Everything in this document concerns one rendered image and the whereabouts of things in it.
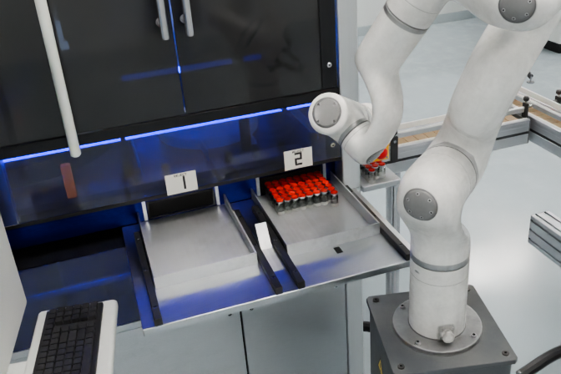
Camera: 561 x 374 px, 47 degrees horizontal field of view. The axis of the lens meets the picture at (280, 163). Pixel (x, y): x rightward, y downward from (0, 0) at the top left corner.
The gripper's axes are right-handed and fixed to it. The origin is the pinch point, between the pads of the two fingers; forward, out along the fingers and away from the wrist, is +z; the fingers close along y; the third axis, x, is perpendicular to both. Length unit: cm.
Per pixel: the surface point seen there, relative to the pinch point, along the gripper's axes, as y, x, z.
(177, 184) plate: -48, 32, -3
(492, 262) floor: -33, -33, 171
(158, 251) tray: -62, 21, -8
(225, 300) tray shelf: -51, -5, -17
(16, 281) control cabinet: -84, 35, -32
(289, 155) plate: -24.8, 19.7, 17.3
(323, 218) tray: -31.2, 0.8, 20.1
